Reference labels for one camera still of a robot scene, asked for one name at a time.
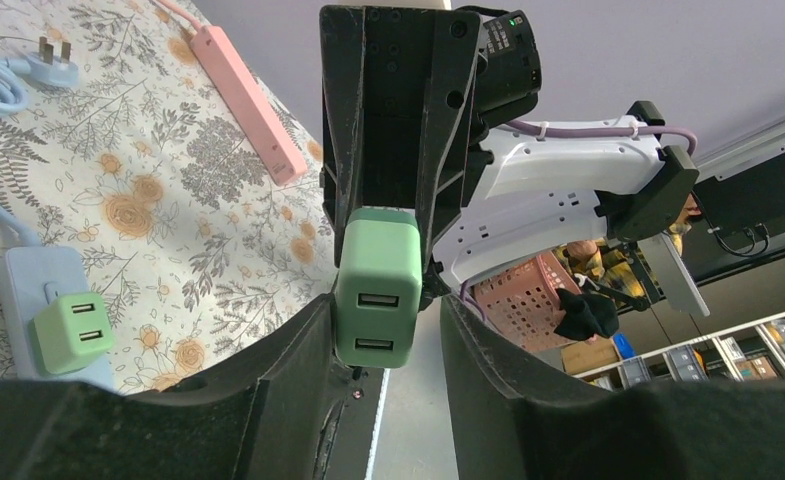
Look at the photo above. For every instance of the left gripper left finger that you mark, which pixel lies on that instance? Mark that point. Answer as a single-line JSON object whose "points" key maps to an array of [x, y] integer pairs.
{"points": [[263, 413]]}

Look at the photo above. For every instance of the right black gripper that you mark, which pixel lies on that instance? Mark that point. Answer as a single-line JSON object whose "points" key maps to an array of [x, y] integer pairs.
{"points": [[419, 72]]}

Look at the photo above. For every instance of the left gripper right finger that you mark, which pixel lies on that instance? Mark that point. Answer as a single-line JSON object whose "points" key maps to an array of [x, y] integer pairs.
{"points": [[516, 417]]}

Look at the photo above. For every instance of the green plug cube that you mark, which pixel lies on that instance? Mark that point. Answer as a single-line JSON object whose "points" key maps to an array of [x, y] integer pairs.
{"points": [[72, 332], [378, 289]]}

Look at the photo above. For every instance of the green plug cube bottom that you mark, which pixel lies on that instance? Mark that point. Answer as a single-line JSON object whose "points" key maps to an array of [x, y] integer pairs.
{"points": [[72, 332]]}

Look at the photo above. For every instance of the blue power strip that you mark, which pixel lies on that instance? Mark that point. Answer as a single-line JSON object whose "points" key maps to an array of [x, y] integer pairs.
{"points": [[29, 268]]}

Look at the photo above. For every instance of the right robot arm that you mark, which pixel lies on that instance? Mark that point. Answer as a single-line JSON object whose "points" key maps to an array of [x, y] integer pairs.
{"points": [[530, 187]]}

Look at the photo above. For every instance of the pink plastic basket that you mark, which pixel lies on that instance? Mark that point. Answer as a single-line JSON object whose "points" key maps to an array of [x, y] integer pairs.
{"points": [[522, 304]]}

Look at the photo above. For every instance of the pink power strip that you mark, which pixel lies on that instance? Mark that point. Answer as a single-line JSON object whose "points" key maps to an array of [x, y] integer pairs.
{"points": [[245, 99]]}

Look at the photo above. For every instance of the floral table mat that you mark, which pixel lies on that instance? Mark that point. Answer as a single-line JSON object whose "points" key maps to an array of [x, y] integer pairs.
{"points": [[142, 168]]}

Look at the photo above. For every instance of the person in yellow plaid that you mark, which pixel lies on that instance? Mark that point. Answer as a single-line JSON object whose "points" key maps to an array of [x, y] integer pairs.
{"points": [[611, 267]]}

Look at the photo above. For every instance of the metal storage shelf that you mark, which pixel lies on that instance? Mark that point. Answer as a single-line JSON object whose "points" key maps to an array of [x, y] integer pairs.
{"points": [[751, 351]]}

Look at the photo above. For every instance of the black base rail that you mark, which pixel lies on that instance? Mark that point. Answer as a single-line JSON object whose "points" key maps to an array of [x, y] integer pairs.
{"points": [[749, 212]]}

